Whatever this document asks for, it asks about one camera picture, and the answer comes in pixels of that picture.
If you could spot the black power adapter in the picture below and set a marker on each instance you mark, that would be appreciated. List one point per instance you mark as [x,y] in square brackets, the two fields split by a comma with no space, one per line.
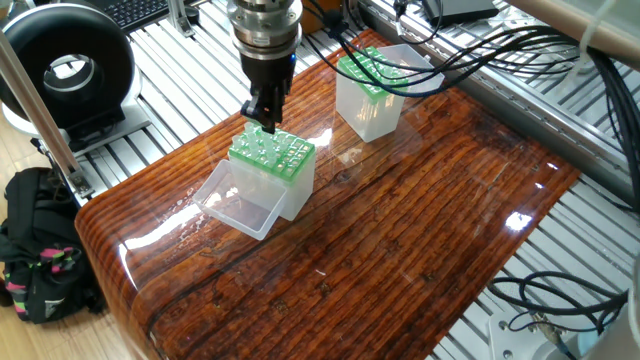
[465,8]

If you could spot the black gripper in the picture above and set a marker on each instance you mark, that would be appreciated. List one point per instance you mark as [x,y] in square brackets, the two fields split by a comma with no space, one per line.
[268,75]

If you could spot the black round fan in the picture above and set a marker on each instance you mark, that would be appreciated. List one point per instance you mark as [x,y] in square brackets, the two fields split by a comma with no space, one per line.
[105,60]

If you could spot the translucent tip box green rack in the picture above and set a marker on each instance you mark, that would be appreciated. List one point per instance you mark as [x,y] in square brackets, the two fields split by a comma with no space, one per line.
[298,195]
[365,120]

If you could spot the glossy wooden board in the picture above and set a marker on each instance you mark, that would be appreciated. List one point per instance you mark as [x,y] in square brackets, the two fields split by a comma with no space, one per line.
[350,250]

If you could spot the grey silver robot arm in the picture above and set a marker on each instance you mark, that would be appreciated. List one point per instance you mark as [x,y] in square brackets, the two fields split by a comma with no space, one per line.
[265,20]

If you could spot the slim aluminium post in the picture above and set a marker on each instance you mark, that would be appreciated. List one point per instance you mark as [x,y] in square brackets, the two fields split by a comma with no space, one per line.
[35,110]

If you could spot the clear hinged box lid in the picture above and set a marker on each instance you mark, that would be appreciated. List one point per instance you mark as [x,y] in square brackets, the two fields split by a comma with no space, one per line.
[420,60]
[240,205]

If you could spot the black keyboard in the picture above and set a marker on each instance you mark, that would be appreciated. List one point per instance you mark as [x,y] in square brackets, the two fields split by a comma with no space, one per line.
[135,10]

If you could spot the black backpack pink trim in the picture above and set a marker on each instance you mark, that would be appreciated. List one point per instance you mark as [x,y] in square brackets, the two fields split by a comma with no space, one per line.
[40,240]

